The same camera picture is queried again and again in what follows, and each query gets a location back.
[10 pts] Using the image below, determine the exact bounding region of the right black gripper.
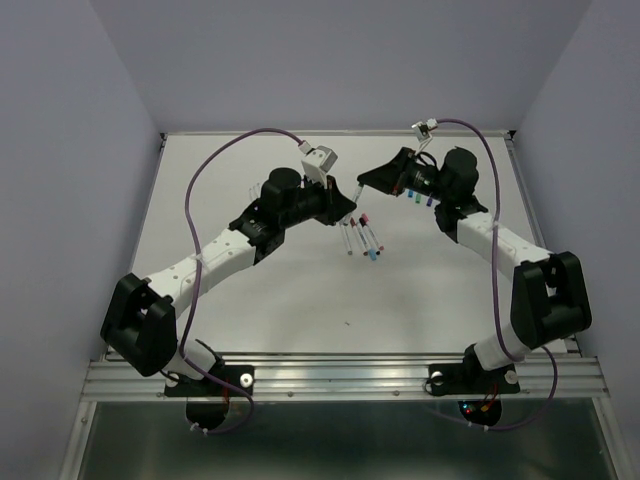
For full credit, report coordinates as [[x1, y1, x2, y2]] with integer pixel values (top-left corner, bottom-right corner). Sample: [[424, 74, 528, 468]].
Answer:
[[355, 147, 450, 203]]

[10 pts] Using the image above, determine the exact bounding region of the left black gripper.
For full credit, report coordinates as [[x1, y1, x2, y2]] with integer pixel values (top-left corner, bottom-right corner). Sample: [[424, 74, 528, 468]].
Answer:
[[280, 171, 356, 230]]

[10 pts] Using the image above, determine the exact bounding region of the dark red marker pen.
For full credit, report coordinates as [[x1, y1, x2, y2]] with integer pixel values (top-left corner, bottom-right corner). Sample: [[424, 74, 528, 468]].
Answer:
[[349, 217, 369, 256]]

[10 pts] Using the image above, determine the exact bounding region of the grey green marker pen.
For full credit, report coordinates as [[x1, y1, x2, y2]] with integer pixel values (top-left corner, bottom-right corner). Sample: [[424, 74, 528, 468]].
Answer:
[[339, 224, 353, 256]]

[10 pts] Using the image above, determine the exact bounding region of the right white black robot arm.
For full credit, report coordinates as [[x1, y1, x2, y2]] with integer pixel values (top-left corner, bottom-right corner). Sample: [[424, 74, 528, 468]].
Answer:
[[357, 147, 592, 390]]

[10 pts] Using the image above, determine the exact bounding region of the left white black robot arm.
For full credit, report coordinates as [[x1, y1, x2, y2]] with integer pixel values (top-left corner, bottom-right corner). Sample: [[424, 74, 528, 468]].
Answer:
[[100, 167, 356, 394]]

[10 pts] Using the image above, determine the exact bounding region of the black marker pen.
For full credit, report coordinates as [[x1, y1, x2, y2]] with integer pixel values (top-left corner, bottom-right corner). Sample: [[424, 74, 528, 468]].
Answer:
[[359, 217, 382, 255]]

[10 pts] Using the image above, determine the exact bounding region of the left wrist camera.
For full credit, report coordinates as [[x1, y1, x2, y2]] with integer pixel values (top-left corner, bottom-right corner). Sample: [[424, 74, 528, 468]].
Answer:
[[299, 141, 338, 178]]

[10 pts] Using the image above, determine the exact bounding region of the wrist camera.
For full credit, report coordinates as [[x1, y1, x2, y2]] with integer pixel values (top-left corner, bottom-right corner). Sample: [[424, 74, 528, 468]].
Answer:
[[299, 141, 338, 178], [411, 118, 438, 142]]

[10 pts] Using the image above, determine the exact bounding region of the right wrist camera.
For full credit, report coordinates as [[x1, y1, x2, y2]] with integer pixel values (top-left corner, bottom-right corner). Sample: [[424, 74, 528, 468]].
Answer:
[[411, 118, 438, 142]]

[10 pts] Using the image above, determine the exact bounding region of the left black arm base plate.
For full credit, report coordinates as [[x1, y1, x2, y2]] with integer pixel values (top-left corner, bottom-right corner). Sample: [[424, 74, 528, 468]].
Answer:
[[164, 364, 255, 398]]

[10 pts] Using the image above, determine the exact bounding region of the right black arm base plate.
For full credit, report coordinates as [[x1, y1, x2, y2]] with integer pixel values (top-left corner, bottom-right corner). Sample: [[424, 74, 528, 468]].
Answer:
[[424, 363, 520, 397]]

